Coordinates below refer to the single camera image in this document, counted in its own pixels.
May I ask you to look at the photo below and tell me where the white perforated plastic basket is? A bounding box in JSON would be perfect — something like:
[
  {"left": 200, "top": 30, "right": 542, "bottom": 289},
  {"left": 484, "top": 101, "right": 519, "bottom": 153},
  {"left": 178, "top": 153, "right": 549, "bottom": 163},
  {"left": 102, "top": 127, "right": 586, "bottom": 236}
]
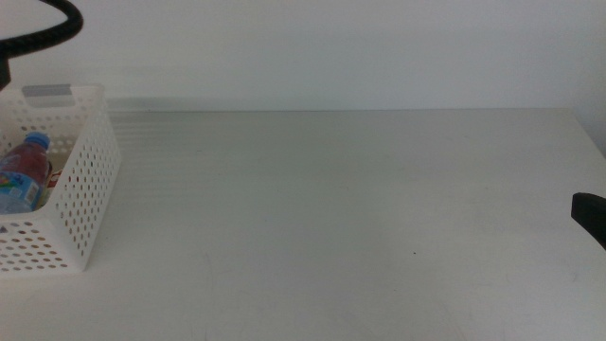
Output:
[{"left": 0, "top": 83, "right": 122, "bottom": 276}]

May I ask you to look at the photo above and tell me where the yellow tea bottle green label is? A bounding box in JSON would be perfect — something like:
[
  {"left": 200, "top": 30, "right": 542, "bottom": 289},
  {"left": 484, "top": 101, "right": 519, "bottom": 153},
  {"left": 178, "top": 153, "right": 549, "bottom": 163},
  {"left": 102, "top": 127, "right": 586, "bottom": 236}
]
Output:
[{"left": 36, "top": 160, "right": 65, "bottom": 209}]

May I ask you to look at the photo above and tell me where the thick braided black cable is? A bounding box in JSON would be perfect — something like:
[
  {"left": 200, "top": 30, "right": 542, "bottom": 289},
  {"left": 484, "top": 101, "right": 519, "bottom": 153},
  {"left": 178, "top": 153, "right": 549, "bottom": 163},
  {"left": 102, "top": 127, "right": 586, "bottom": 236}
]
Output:
[{"left": 0, "top": 0, "right": 85, "bottom": 60}]

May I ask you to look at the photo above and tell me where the clear water bottle blue cap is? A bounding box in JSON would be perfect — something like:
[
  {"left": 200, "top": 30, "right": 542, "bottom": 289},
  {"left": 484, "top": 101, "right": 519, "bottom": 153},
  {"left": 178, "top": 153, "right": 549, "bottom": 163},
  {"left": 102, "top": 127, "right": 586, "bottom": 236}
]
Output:
[{"left": 0, "top": 132, "right": 52, "bottom": 216}]

